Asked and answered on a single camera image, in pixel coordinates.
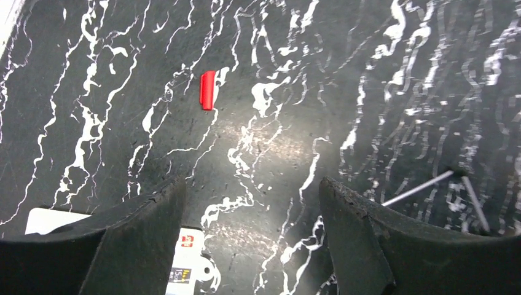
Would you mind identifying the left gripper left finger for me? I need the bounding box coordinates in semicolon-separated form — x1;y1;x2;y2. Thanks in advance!
1;177;187;294

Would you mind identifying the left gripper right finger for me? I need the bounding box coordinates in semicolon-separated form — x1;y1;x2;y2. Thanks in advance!
318;177;520;294

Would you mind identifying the whiteboard metal stand leg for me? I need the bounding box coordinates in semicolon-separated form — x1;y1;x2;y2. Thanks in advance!
381;168;492;236

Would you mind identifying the red marker cap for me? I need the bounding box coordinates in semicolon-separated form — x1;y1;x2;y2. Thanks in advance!
200;71;216;111

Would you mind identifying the white printed label card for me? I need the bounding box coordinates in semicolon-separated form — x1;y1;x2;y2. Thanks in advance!
25;208;221;294

